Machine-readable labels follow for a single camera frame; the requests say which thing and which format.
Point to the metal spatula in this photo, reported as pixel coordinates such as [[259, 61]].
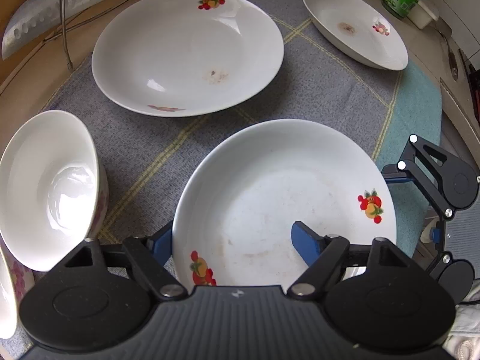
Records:
[[445, 32]]

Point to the white bowl front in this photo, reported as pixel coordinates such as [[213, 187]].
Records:
[[16, 280]]

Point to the metal wire rack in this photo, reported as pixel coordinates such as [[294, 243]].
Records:
[[67, 27]]

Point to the white small container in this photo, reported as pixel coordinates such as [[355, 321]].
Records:
[[423, 13]]

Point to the large white plate fruit decals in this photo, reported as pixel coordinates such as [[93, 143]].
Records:
[[233, 222]]

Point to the black gas stove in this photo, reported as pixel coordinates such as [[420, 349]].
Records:
[[472, 75]]

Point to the cleaver knife black handle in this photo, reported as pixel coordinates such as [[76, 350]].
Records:
[[35, 17]]

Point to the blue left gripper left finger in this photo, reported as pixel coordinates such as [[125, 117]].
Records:
[[161, 244]]

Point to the white plate back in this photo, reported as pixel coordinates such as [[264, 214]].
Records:
[[179, 58]]

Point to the grey teal dish towel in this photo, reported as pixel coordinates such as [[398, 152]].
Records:
[[149, 160]]

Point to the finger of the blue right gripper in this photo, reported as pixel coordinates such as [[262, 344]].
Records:
[[396, 178]]

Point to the bamboo cutting board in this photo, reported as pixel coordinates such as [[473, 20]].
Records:
[[36, 17]]

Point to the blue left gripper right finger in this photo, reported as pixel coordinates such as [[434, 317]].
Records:
[[307, 243]]

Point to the stained white plate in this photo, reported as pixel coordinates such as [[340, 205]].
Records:
[[360, 32]]

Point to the white bowl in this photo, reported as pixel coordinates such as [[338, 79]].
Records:
[[16, 280], [54, 190]]

